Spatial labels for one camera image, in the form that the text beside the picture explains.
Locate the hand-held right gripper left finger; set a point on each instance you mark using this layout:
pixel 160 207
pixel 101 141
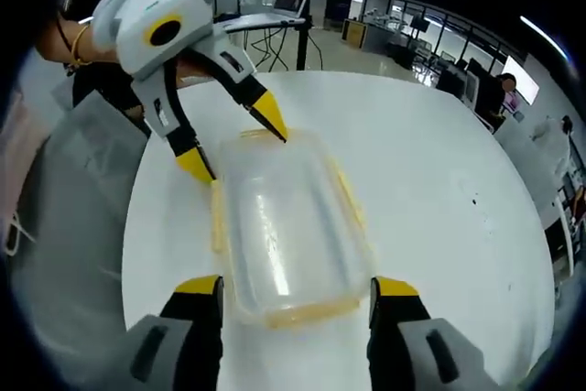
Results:
pixel 192 331

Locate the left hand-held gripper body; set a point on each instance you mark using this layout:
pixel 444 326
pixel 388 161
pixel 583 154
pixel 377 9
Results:
pixel 146 15

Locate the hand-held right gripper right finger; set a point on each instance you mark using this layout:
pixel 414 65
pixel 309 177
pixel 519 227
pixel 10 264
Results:
pixel 398 340

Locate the clear lid with yellow clips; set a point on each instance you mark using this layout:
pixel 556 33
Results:
pixel 284 226

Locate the person's left hand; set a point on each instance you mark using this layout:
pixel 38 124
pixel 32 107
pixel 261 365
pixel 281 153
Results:
pixel 192 72

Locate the black laptop stand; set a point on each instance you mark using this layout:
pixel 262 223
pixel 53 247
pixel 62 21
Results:
pixel 304 50

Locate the yellow and black cabinet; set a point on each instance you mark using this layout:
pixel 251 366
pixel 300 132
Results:
pixel 354 34

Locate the grey cloth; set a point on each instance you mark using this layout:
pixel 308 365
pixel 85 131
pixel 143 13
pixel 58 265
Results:
pixel 68 203

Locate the ceiling light strip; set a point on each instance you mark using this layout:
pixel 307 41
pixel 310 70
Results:
pixel 545 36

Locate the wall screen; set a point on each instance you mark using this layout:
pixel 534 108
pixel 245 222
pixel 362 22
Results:
pixel 526 84

